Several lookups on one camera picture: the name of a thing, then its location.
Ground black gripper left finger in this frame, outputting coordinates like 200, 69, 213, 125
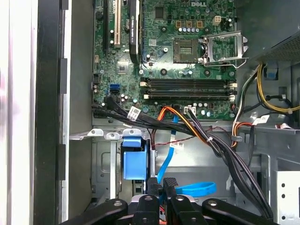
60, 177, 163, 225

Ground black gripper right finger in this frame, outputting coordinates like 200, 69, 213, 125
163, 177, 274, 225

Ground hard disk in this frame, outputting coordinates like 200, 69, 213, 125
120, 135, 157, 202

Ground blue disk data wire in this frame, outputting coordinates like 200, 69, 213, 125
156, 114, 217, 204

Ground metal disk bay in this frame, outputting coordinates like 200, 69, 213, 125
69, 127, 165, 205

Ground grey metal drive cage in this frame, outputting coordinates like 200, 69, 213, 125
255, 152, 300, 225

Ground black RAM slot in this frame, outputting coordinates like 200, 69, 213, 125
140, 78, 237, 84
140, 83, 237, 90
142, 89, 236, 95
142, 94, 236, 101

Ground green motherboard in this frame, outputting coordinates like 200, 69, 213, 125
91, 0, 239, 121

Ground black open PC case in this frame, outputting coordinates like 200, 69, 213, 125
34, 0, 300, 225

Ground metal locking lever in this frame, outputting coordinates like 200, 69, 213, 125
203, 57, 249, 69

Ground CPU socket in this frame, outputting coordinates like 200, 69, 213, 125
172, 38, 200, 64

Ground black graphics card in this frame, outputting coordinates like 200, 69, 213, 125
127, 0, 143, 65

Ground metal socket cover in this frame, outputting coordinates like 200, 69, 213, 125
201, 32, 249, 65

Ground white expansion slot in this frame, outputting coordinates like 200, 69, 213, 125
113, 0, 122, 46

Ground black expansion slot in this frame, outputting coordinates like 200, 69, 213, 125
103, 0, 111, 51

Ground grey power supply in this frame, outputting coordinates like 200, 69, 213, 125
235, 0, 300, 68

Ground black cable bundle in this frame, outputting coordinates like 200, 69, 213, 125
91, 96, 274, 225

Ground orange yellow wire bundle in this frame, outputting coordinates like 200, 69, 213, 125
156, 105, 211, 143

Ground grey multicolour wire bundle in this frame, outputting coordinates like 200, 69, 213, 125
231, 67, 261, 148

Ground yellow power wires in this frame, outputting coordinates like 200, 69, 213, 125
256, 64, 293, 115

